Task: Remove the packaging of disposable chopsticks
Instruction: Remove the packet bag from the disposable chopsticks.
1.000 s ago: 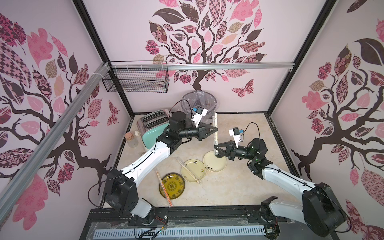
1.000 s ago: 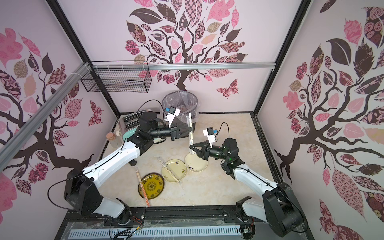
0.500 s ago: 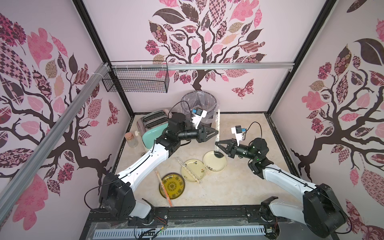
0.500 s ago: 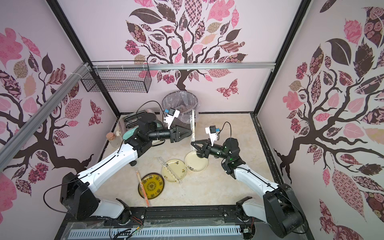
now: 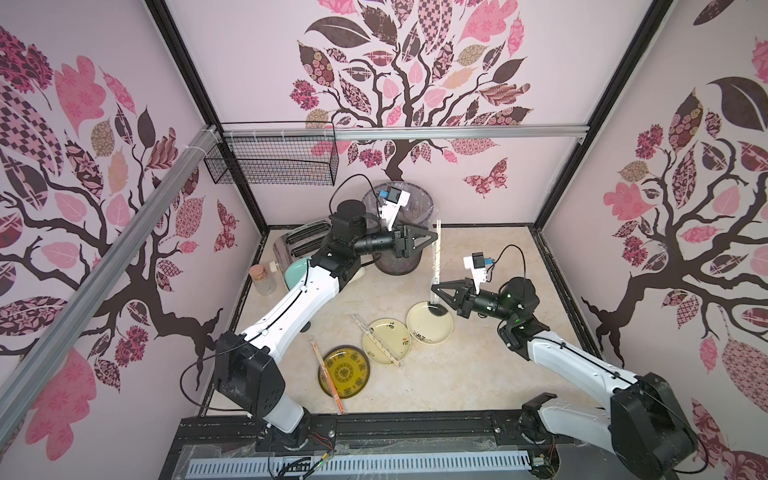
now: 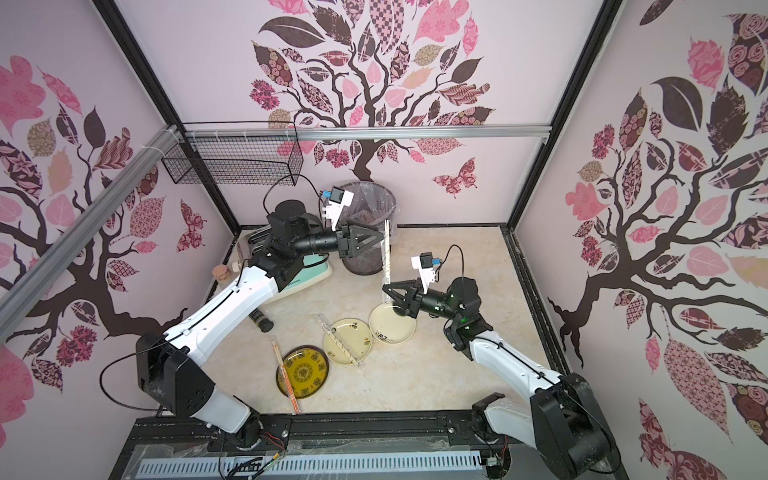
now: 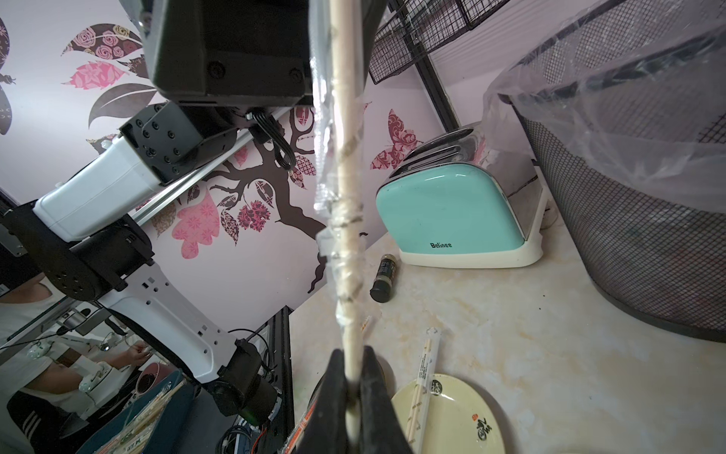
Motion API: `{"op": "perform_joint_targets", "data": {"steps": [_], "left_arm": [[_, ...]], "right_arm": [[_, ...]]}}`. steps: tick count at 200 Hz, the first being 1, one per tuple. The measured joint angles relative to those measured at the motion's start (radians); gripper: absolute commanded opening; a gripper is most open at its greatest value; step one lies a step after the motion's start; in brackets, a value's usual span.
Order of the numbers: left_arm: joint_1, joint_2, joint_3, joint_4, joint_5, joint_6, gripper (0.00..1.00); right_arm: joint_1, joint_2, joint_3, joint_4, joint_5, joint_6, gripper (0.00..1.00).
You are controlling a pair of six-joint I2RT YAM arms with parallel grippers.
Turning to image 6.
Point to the cream plate middle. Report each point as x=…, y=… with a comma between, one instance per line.
x=357, y=337

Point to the bare wooden chopsticks pair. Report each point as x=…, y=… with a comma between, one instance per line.
x=386, y=253

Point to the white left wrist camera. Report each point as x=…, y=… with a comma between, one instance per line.
x=333, y=202

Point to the black mesh trash bin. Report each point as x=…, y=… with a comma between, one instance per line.
x=365, y=264

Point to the mint green toaster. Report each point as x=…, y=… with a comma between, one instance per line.
x=316, y=267

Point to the wrapped chopsticks on middle plate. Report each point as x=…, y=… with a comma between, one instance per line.
x=331, y=333

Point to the aluminium frame bar left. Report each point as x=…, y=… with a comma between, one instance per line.
x=24, y=295

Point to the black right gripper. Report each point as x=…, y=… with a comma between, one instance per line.
x=414, y=298

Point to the aluminium frame bar rear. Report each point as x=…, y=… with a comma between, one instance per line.
x=374, y=133

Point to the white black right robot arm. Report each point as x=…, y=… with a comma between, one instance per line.
x=562, y=420

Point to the yellow black patterned plate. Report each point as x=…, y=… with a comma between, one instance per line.
x=307, y=368

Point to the aluminium frame bar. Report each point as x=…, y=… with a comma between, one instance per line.
x=374, y=133
x=24, y=295

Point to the red wrapped chopsticks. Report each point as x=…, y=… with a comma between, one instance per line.
x=286, y=380

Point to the cream plate right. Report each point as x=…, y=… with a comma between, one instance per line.
x=389, y=327

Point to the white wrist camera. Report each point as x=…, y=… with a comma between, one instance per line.
x=428, y=266
x=333, y=202

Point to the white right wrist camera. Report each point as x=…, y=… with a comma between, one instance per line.
x=428, y=266

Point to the white slotted cable duct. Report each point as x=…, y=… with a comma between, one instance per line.
x=309, y=465

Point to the clear plastic bin liner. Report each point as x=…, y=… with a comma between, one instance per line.
x=373, y=203

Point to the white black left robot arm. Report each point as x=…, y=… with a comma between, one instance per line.
x=169, y=366

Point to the black small cylinder jar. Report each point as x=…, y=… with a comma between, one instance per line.
x=261, y=320

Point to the cream plate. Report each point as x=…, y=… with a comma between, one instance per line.
x=389, y=327
x=357, y=337

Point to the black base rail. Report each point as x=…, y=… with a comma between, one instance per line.
x=337, y=433

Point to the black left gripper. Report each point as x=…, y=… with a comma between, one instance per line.
x=346, y=246

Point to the black wire wall basket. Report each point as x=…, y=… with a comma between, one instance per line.
x=236, y=153

